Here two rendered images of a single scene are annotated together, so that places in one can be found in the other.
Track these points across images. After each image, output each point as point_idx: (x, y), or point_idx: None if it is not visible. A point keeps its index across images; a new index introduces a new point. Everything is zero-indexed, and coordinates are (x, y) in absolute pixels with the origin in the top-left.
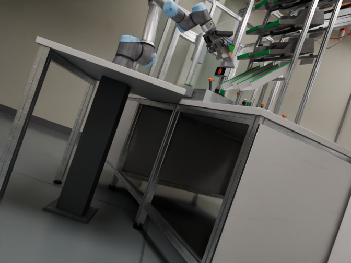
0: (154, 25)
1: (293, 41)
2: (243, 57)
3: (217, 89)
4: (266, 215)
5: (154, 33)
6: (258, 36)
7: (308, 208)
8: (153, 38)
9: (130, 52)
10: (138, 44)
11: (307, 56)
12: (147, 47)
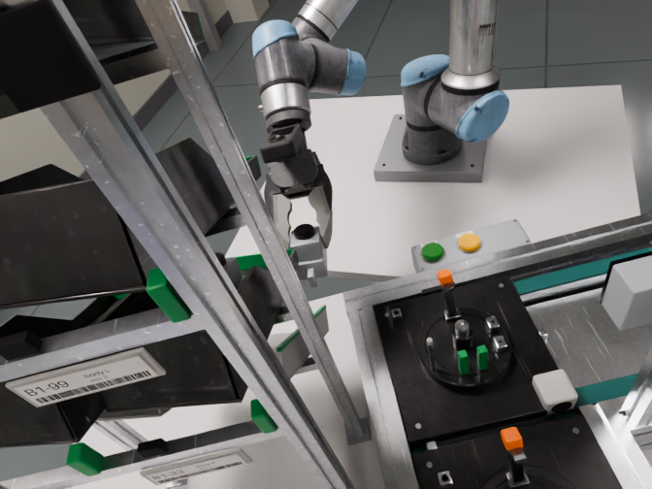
0: (452, 16)
1: (25, 322)
2: (246, 266)
3: (454, 329)
4: None
5: (455, 42)
6: (263, 201)
7: None
8: (455, 60)
9: (407, 112)
10: (417, 87)
11: (9, 482)
12: (440, 92)
